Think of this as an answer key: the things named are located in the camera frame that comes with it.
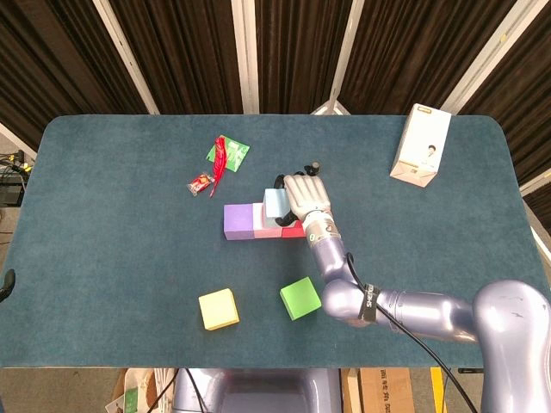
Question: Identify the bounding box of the red feather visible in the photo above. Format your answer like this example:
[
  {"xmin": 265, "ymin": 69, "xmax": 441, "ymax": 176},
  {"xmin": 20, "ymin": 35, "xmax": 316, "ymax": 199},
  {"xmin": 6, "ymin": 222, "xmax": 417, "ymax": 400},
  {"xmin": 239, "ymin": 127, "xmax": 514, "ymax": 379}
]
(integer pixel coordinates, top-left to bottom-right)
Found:
[{"xmin": 209, "ymin": 134, "xmax": 229, "ymax": 199}]

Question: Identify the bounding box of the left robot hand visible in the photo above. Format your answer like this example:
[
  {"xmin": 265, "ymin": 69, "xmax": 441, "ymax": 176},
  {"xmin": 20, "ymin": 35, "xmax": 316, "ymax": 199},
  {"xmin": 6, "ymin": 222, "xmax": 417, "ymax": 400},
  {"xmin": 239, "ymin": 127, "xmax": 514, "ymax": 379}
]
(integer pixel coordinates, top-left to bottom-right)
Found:
[{"xmin": 0, "ymin": 268, "xmax": 16, "ymax": 302}]

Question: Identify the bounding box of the red candy wrapper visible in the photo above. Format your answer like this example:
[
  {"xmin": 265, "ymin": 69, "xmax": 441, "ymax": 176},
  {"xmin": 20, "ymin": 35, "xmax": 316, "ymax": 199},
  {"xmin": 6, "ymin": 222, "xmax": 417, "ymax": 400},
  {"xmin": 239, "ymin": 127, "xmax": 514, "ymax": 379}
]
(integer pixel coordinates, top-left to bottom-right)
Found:
[{"xmin": 186, "ymin": 171, "xmax": 215, "ymax": 197}]

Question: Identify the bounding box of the light blue foam cube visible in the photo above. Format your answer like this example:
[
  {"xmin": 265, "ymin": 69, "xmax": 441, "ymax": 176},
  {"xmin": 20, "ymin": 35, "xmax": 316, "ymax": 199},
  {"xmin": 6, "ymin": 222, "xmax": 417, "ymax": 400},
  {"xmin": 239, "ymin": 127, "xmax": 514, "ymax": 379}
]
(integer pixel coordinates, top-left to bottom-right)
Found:
[{"xmin": 263, "ymin": 188, "xmax": 294, "ymax": 228}]

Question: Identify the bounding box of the brown cardboard box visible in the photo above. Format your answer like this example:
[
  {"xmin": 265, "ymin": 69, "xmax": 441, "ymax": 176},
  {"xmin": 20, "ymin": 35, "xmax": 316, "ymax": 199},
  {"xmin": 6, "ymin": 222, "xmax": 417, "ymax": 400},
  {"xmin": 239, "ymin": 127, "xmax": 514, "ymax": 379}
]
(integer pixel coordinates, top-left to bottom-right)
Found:
[{"xmin": 358, "ymin": 368, "xmax": 417, "ymax": 413}]

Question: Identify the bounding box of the white green paper bag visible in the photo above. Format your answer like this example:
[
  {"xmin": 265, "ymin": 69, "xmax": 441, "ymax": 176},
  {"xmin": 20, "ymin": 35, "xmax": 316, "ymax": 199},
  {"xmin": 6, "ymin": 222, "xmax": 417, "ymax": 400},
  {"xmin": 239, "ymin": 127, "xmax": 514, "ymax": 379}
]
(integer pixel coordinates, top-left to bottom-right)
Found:
[{"xmin": 105, "ymin": 368, "xmax": 177, "ymax": 413}]

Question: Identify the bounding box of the metal stand foot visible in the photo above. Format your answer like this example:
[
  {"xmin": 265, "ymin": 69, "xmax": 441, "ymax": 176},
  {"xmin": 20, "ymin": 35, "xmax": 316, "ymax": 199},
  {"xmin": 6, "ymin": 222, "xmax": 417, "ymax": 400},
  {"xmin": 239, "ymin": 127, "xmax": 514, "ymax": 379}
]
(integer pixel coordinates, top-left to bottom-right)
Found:
[{"xmin": 309, "ymin": 97, "xmax": 352, "ymax": 116}]

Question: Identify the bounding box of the white frame post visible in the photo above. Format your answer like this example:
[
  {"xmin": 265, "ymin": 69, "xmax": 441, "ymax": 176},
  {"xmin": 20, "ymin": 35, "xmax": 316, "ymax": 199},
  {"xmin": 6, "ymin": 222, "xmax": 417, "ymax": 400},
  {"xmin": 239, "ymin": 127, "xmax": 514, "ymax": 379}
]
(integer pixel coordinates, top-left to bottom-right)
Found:
[
  {"xmin": 92, "ymin": 0, "xmax": 160, "ymax": 115},
  {"xmin": 231, "ymin": 0, "xmax": 261, "ymax": 115},
  {"xmin": 441, "ymin": 0, "xmax": 543, "ymax": 115},
  {"xmin": 0, "ymin": 121, "xmax": 39, "ymax": 161},
  {"xmin": 518, "ymin": 170, "xmax": 551, "ymax": 195},
  {"xmin": 329, "ymin": 0, "xmax": 367, "ymax": 104}
]

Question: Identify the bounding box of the wooden plank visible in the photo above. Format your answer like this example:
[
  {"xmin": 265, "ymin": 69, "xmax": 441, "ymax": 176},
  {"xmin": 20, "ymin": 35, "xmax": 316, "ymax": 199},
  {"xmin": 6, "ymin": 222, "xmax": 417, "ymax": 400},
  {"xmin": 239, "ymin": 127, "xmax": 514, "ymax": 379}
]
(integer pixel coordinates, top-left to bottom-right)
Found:
[{"xmin": 341, "ymin": 368, "xmax": 362, "ymax": 413}]

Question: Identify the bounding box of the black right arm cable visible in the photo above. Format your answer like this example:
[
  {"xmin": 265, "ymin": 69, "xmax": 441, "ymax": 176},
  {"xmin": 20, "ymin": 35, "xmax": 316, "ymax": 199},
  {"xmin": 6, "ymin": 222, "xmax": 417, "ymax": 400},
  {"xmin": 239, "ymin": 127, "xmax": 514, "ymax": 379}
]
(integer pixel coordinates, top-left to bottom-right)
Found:
[{"xmin": 344, "ymin": 253, "xmax": 481, "ymax": 413}]

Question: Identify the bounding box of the teal felt table cover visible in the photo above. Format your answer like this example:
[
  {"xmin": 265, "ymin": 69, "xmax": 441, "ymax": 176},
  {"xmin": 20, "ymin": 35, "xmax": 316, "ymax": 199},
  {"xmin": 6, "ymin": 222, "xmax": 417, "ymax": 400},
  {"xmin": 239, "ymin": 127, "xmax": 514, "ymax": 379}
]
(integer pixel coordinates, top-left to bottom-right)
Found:
[{"xmin": 0, "ymin": 114, "xmax": 540, "ymax": 370}]

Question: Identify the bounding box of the red foam cube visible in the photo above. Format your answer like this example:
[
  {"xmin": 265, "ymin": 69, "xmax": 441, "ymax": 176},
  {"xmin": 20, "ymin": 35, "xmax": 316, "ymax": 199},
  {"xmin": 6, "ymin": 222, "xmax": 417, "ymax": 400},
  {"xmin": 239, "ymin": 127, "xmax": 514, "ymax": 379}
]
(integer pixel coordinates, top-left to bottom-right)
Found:
[{"xmin": 282, "ymin": 217, "xmax": 310, "ymax": 239}]

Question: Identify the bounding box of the dark brown curtain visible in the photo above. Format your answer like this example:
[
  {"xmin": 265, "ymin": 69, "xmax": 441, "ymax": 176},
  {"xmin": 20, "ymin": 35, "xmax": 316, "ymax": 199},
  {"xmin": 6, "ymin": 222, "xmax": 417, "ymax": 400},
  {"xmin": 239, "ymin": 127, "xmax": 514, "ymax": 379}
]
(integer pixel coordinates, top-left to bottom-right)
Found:
[{"xmin": 0, "ymin": 0, "xmax": 551, "ymax": 207}]

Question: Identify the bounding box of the purple foam cube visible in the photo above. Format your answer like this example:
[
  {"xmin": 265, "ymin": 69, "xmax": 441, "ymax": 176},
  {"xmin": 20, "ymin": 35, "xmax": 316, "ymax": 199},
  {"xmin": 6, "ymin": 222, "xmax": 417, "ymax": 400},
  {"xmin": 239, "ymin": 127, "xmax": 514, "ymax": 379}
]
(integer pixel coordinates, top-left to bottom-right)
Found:
[{"xmin": 223, "ymin": 203, "xmax": 255, "ymax": 241}]

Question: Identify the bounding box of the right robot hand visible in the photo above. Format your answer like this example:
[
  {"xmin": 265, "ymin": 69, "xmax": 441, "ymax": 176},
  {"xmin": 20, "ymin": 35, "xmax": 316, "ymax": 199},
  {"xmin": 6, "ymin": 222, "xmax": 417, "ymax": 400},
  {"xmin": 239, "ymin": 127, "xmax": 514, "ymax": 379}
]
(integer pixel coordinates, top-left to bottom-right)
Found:
[{"xmin": 274, "ymin": 163, "xmax": 332, "ymax": 228}]

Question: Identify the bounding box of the yellow foam cube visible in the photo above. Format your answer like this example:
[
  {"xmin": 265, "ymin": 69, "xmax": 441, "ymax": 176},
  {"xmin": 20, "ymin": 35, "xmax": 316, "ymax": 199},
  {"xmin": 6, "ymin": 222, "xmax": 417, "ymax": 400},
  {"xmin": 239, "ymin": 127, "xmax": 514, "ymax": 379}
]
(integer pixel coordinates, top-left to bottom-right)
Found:
[{"xmin": 198, "ymin": 287, "xmax": 240, "ymax": 331}]

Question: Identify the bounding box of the pink foam cube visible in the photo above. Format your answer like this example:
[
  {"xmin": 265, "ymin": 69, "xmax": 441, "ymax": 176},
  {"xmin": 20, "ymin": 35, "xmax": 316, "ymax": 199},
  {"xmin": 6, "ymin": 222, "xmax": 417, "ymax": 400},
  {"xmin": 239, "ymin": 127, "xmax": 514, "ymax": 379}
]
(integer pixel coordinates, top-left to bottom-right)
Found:
[{"xmin": 251, "ymin": 201, "xmax": 284, "ymax": 240}]

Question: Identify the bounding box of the green foam cube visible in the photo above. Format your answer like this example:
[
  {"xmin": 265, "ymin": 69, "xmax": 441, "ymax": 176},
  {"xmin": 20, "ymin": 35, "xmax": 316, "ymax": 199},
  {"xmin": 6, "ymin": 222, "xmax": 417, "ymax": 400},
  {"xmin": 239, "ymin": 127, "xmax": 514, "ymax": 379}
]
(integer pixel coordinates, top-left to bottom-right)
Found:
[{"xmin": 279, "ymin": 275, "xmax": 323, "ymax": 322}]

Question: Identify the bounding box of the green paper packet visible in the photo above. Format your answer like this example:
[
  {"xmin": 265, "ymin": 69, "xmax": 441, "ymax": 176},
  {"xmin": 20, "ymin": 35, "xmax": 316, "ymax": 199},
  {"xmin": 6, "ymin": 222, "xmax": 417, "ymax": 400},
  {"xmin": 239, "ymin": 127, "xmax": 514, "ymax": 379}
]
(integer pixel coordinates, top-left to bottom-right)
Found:
[{"xmin": 203, "ymin": 136, "xmax": 251, "ymax": 173}]

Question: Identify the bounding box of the white carton box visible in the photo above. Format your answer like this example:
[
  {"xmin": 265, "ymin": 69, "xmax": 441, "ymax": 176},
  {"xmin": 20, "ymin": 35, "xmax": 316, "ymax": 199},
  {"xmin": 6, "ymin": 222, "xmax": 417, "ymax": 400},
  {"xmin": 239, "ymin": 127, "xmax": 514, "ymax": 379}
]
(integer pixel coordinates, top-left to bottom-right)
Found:
[{"xmin": 389, "ymin": 102, "xmax": 453, "ymax": 190}]

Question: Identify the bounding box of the black torso cable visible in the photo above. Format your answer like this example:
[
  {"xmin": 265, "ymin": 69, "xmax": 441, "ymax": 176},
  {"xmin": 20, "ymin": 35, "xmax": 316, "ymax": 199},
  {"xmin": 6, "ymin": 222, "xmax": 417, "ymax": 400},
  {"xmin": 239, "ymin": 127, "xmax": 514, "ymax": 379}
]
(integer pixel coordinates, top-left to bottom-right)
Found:
[{"xmin": 184, "ymin": 368, "xmax": 207, "ymax": 413}]

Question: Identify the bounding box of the grey robot torso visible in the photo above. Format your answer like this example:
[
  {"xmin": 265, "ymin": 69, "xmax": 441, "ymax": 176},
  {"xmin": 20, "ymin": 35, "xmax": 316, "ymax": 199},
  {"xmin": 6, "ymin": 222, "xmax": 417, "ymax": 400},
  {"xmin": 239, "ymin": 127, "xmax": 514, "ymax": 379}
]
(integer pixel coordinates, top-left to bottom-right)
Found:
[{"xmin": 171, "ymin": 367, "xmax": 344, "ymax": 413}]

